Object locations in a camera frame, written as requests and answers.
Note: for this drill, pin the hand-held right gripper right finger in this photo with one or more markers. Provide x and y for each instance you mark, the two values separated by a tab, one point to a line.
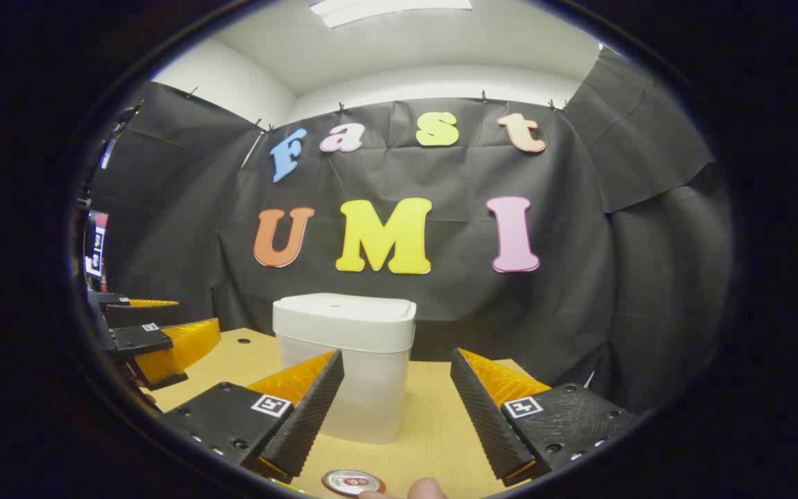
485	416

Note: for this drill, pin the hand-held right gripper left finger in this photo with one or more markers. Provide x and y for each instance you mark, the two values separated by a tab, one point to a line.
305	416

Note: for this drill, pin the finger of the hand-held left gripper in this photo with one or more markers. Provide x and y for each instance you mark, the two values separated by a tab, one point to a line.
122	301
170	346

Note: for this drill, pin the white garbage bin with lid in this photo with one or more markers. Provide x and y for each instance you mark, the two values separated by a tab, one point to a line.
343	360

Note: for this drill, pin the red pop can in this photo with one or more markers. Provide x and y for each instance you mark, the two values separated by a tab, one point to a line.
352	483

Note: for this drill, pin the wooden desktop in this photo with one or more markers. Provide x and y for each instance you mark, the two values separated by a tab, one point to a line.
433	430

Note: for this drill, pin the black backdrop cloth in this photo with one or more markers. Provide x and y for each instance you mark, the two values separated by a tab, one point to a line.
440	305

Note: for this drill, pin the ceiling light panel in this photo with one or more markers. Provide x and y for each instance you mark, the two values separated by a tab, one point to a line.
385	10

